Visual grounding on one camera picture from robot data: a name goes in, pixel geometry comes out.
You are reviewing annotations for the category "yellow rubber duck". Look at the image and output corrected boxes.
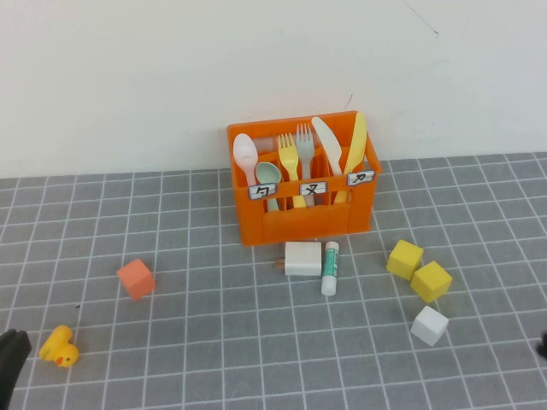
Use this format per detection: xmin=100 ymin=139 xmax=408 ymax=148
xmin=38 ymin=325 xmax=79 ymax=369

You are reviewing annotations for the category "white charger plug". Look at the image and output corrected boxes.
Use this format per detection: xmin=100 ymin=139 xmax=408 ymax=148
xmin=274 ymin=241 xmax=323 ymax=277

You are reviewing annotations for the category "white green glue stick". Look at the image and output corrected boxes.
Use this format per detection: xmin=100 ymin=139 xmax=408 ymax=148
xmin=321 ymin=240 xmax=341 ymax=296

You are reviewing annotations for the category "orange cube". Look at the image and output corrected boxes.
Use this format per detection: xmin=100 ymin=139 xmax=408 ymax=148
xmin=115 ymin=257 xmax=157 ymax=302

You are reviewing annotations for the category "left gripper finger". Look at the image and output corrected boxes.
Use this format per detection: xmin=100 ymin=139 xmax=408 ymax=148
xmin=8 ymin=329 xmax=32 ymax=392
xmin=0 ymin=329 xmax=18 ymax=410

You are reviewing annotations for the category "pale green plastic spoon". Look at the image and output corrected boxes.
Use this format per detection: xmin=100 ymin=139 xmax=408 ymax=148
xmin=255 ymin=161 xmax=282 ymax=213

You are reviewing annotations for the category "white plastic spoon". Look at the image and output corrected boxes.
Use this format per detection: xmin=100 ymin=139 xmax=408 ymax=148
xmin=232 ymin=132 xmax=262 ymax=188

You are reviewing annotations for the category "white cube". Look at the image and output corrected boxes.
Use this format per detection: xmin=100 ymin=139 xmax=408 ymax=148
xmin=410 ymin=304 xmax=450 ymax=347

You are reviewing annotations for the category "orange plastic cutlery holder crate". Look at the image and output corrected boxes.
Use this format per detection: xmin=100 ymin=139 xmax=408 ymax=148
xmin=226 ymin=109 xmax=382 ymax=248

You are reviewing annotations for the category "grey plastic fork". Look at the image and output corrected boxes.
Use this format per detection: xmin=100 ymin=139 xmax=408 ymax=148
xmin=296 ymin=123 xmax=316 ymax=184

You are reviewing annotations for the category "yellow plastic fork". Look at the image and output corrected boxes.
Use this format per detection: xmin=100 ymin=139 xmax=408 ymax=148
xmin=277 ymin=132 xmax=308 ymax=209

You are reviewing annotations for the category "cream plastic knife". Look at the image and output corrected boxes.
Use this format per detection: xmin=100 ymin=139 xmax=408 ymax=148
xmin=310 ymin=115 xmax=344 ymax=177

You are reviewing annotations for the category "yellow plastic knife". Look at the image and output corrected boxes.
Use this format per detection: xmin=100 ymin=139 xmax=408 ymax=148
xmin=332 ymin=111 xmax=368 ymax=204

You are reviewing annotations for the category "yellow cube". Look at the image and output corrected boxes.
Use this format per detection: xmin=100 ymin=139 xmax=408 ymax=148
xmin=385 ymin=238 xmax=425 ymax=281
xmin=410 ymin=260 xmax=453 ymax=304

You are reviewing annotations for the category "white paper label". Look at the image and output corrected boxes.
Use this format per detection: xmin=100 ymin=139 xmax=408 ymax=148
xmin=346 ymin=170 xmax=376 ymax=187
xmin=248 ymin=183 xmax=279 ymax=201
xmin=298 ymin=181 xmax=329 ymax=196

